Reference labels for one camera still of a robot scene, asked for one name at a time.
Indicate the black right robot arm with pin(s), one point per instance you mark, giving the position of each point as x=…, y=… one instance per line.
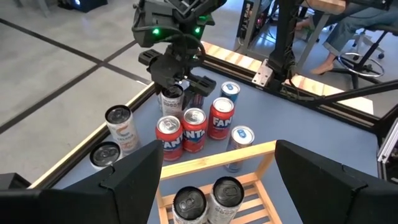
x=161, y=18

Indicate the person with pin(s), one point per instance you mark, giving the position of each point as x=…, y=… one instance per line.
x=351, y=28

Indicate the bamboo slatted shelf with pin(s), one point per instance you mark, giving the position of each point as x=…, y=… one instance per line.
x=217, y=157

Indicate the black floor device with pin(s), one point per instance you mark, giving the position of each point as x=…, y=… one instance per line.
x=90, y=4

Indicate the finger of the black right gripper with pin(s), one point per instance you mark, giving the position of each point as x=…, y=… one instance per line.
x=203, y=85
x=150, y=57

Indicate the Red Bull can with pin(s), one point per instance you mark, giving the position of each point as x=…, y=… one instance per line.
x=197, y=101
x=230, y=88
x=242, y=137

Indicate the silver corner plate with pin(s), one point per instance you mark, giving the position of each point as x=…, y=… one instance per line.
x=262, y=74

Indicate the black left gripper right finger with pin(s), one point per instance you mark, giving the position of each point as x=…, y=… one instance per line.
x=326, y=199

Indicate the red Fanta can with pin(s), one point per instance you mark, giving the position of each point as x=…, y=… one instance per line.
x=220, y=121
x=194, y=133
x=171, y=140

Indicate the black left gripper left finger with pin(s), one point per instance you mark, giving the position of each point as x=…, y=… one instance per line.
x=93, y=202

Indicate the Celsius Tropical Vibe can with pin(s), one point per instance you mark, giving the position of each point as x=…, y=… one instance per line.
x=124, y=133
x=104, y=154

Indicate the silver aluminium extrusion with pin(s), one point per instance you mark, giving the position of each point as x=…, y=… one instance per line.
x=388, y=140

